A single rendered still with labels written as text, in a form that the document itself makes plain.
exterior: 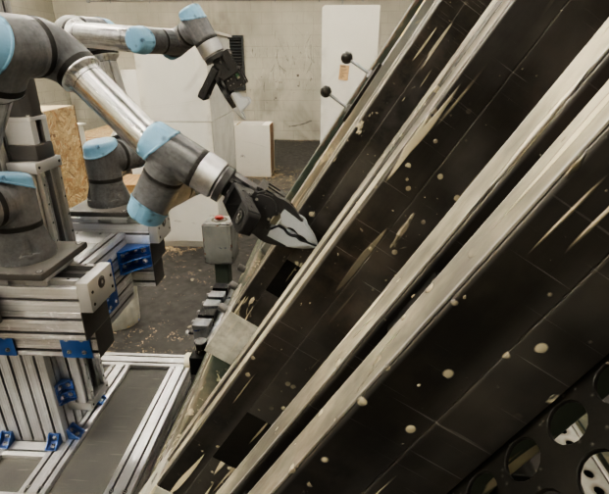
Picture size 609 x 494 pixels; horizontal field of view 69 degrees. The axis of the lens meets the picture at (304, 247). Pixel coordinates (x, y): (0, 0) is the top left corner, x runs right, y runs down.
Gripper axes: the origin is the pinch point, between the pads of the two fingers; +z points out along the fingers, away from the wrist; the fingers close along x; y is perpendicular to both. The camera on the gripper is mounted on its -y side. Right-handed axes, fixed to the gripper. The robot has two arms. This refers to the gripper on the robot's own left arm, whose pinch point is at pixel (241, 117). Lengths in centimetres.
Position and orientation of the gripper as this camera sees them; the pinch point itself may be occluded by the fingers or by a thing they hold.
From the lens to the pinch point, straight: 155.1
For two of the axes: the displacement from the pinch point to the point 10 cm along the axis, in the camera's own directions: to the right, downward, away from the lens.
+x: 0.8, -3.9, 9.2
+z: 4.7, 8.3, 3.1
